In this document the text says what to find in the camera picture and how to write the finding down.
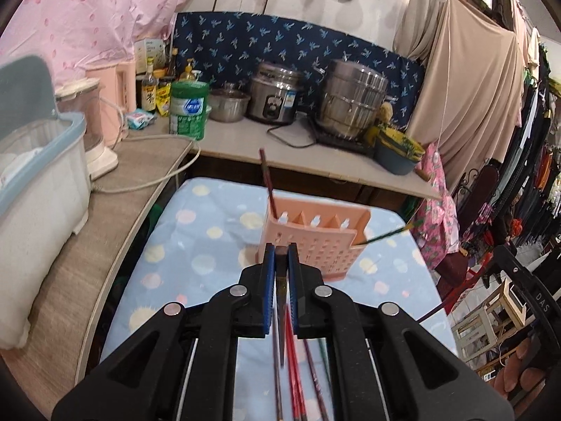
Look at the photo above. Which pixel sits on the white carton box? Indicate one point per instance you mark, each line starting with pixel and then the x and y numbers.
pixel 149 48

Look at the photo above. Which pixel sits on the beige hanging curtain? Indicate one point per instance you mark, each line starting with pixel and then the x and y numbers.
pixel 471 98

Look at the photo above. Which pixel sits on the small steel lidded pot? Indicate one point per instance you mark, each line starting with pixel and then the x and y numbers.
pixel 228 104

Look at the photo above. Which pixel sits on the pink spotted curtain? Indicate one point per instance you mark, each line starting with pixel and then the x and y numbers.
pixel 72 34

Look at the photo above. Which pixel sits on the blue wipes packet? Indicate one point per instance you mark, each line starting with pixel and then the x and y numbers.
pixel 139 119

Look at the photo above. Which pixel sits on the yellow soap dispenser bottle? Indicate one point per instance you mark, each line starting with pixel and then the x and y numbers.
pixel 188 75

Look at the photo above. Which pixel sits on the pink perforated utensil holder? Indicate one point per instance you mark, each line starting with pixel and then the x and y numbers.
pixel 329 235

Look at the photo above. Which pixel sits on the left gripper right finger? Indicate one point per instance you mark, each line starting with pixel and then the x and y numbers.
pixel 293 282

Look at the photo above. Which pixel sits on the white blue storage bin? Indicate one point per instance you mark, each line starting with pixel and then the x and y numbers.
pixel 45 188

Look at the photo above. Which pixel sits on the ginger root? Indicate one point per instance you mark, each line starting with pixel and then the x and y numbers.
pixel 385 113

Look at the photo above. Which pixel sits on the pink electric kettle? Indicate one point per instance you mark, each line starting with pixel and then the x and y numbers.
pixel 117 96

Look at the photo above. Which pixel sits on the blue dotted table cloth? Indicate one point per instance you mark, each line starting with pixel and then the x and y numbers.
pixel 209 231

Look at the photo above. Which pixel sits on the red chopstick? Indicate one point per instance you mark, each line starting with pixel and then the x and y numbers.
pixel 292 368
pixel 302 400

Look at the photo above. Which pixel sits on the pink pineapple garment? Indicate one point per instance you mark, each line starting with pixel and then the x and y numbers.
pixel 438 236

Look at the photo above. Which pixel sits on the white blender jug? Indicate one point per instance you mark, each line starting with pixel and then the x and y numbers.
pixel 84 96

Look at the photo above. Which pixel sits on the navy patterned backsplash cloth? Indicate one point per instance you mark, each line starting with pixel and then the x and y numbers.
pixel 227 47

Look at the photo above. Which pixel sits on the wooden stool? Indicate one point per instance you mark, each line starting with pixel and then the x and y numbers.
pixel 498 317

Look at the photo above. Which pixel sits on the black induction cooker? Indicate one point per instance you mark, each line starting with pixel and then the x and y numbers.
pixel 322 137

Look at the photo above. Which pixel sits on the steel rice cooker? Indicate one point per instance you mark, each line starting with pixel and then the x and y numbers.
pixel 274 90

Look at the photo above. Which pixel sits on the green chopstick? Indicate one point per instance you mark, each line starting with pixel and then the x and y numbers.
pixel 407 227
pixel 325 360

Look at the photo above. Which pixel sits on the stacked steel steamer pot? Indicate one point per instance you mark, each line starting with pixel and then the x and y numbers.
pixel 352 94

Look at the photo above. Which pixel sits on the maroon chopstick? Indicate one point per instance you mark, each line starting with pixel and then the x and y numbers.
pixel 317 387
pixel 268 183

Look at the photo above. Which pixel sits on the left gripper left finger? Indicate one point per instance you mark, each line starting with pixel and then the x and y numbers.
pixel 268 265

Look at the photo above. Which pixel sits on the blue bowl with yellow basin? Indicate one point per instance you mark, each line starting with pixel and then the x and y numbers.
pixel 393 150

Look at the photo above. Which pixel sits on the green white canister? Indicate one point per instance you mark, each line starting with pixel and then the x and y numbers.
pixel 188 108

